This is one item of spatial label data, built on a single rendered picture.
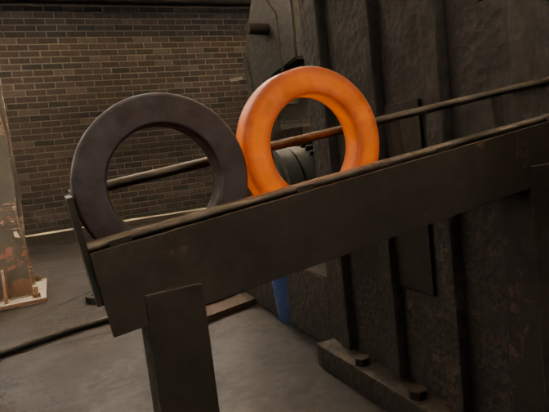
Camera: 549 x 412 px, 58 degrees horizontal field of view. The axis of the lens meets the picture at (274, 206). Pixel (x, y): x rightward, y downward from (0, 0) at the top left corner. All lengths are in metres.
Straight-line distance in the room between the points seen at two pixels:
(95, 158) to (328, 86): 0.28
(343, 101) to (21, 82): 6.20
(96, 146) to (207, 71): 6.54
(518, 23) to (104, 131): 0.70
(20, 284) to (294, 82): 2.64
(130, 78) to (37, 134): 1.33
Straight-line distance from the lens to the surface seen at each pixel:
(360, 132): 0.62
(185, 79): 6.94
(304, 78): 0.59
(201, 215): 0.52
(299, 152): 1.97
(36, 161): 6.60
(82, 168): 0.51
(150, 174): 0.59
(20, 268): 3.07
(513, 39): 0.95
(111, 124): 0.52
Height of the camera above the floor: 0.65
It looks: 6 degrees down
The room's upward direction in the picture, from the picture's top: 7 degrees counter-clockwise
